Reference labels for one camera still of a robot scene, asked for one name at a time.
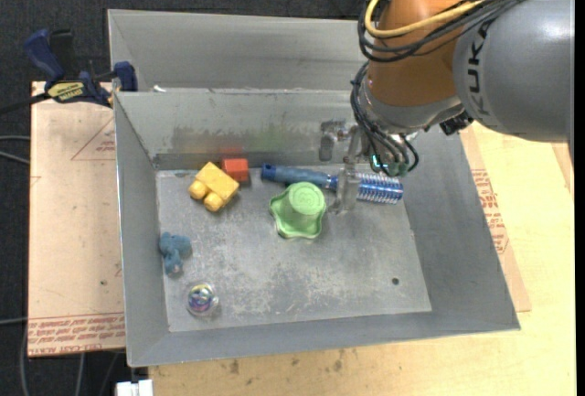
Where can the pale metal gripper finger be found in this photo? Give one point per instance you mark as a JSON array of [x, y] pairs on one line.
[[352, 181], [342, 203]]

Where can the green plastic cup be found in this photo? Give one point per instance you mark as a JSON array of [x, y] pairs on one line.
[[299, 209]]

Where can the blue round hair brush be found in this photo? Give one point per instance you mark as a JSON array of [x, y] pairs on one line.
[[297, 176]]

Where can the grey metal bin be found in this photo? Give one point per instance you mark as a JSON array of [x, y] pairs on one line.
[[292, 275]]

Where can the red-orange small block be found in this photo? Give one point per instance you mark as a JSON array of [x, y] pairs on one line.
[[236, 168]]

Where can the yellow toy building block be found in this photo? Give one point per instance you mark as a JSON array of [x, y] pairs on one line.
[[215, 186]]

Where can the clear iridescent ball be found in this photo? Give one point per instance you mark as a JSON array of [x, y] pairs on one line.
[[202, 299]]

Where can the blue toy figure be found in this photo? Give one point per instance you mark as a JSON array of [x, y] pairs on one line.
[[173, 250]]

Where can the brown cardboard board, red print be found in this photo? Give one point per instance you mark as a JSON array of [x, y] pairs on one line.
[[73, 211]]

